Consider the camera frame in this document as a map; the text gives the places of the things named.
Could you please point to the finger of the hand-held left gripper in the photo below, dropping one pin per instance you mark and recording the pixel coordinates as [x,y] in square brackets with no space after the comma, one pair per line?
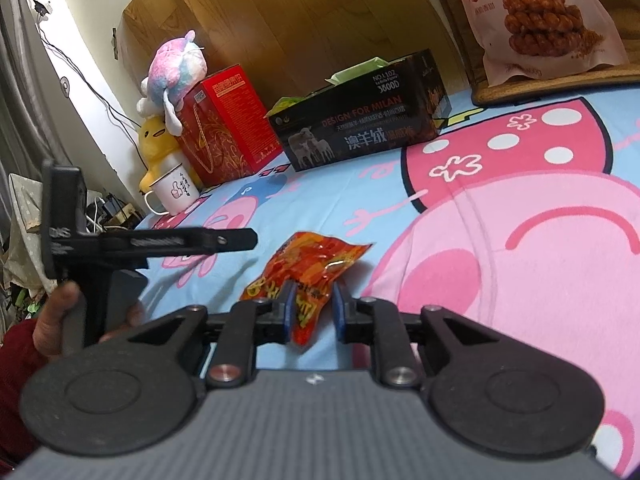
[200,241]

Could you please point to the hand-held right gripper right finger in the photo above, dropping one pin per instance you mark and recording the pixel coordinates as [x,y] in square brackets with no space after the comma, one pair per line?
[340,312]

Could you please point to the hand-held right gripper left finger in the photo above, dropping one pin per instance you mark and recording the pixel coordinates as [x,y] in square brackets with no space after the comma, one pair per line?
[287,310]

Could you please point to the red snack packet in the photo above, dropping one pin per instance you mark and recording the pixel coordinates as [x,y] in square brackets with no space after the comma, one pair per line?
[310,265]

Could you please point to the dark cardboard box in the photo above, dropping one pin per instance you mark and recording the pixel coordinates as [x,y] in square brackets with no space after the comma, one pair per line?
[360,130]

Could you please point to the person's left hand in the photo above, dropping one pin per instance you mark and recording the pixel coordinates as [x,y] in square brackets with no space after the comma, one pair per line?
[52,320]

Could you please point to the crumpled beige bag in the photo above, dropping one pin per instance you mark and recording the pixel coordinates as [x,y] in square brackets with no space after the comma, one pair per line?
[22,210]

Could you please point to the white enamel mug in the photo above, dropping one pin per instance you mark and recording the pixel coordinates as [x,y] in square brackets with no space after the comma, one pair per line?
[175,192]

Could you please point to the yellow duck plush toy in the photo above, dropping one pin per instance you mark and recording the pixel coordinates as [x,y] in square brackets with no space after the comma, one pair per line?
[157,145]

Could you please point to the grey curtain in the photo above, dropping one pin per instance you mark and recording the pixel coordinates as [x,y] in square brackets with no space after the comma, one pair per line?
[20,110]

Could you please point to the red gift box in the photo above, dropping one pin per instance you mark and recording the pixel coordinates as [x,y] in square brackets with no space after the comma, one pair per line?
[225,125]

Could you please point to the green snack packet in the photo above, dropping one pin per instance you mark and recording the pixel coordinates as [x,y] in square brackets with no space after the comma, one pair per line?
[285,105]
[352,72]

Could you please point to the cartoon pig printed blanket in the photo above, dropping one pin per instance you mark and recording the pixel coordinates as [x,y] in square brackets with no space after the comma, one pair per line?
[500,260]

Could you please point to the pastel plush toy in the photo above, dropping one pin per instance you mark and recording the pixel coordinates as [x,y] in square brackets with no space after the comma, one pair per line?
[175,67]

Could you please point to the wooden panel board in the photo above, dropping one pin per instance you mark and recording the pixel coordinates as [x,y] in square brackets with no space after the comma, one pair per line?
[300,20]

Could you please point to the wooden tray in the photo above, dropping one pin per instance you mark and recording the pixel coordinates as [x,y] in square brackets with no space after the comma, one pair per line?
[550,91]

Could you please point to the pink snack bag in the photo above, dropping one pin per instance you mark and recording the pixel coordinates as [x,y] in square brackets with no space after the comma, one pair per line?
[525,35]

